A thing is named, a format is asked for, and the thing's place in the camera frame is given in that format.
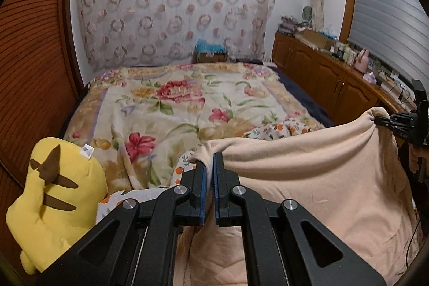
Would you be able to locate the navy blue bed sheet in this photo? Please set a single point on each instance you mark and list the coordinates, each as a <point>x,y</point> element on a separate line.
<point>303,98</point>

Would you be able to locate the person's right hand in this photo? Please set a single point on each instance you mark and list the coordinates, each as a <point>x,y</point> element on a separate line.
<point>416,153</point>

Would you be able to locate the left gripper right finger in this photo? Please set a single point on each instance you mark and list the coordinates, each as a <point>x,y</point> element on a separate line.
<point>283,243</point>

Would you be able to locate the floral beige bed quilt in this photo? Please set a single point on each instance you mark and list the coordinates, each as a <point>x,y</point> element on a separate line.
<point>141,121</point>

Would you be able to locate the peach printed t-shirt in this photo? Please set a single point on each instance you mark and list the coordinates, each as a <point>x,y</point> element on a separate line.
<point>349,177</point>

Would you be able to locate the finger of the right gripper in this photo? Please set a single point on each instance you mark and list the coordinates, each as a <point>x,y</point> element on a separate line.
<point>385,122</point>

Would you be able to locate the pink tissue pack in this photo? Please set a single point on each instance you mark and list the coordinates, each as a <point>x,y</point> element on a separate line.
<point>370,78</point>

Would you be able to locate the stack of folded clothes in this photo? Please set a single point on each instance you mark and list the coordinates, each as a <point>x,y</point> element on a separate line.
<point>290,25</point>

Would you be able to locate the cardboard box with blue cloth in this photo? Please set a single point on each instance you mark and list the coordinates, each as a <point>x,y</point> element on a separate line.
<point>205,52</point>

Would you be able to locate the yellow pikachu plush toy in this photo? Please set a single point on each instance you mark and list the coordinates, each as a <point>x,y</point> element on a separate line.
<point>58,206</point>

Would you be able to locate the long wooden cabinet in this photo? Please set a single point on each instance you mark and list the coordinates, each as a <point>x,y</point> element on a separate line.
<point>334,86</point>

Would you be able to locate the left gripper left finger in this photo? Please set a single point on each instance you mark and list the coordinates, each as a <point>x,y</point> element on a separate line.
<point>135,244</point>

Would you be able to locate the grey window roller blind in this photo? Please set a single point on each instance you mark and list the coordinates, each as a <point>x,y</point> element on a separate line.
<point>396,32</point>

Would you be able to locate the brown louvered wardrobe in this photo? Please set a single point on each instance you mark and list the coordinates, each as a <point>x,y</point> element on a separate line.
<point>40,83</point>

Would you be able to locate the open cardboard box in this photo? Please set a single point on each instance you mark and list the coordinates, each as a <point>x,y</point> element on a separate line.
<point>314,39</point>

